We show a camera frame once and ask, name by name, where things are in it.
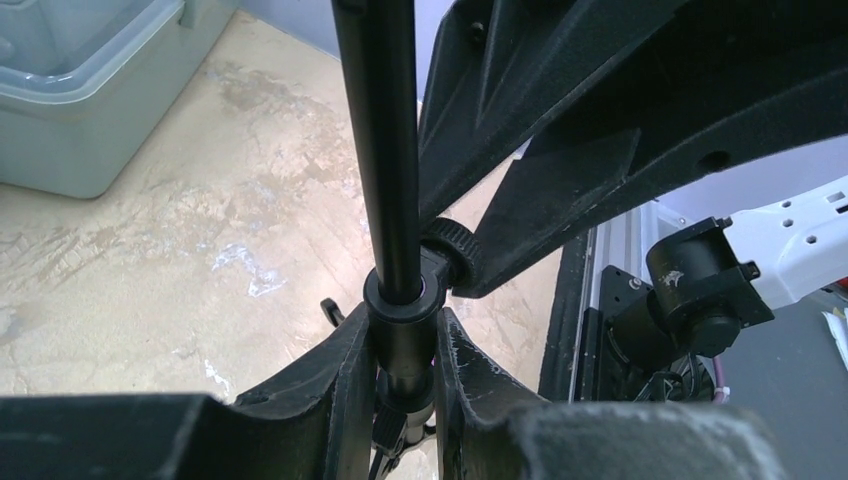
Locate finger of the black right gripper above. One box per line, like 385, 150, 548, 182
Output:
455, 1, 847, 298
419, 1, 670, 224

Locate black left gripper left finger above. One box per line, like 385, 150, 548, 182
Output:
1, 306, 376, 479

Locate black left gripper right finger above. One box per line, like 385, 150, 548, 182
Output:
435, 308, 790, 479

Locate black tripod microphone stand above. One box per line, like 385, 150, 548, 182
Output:
332, 1, 470, 479

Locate white paper sheets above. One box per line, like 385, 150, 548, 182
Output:
822, 308, 848, 369

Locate translucent green storage box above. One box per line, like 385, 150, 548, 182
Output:
1, 0, 237, 199

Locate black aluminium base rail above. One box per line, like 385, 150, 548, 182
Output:
538, 201, 691, 401

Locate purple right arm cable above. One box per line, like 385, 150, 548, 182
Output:
710, 356, 731, 405

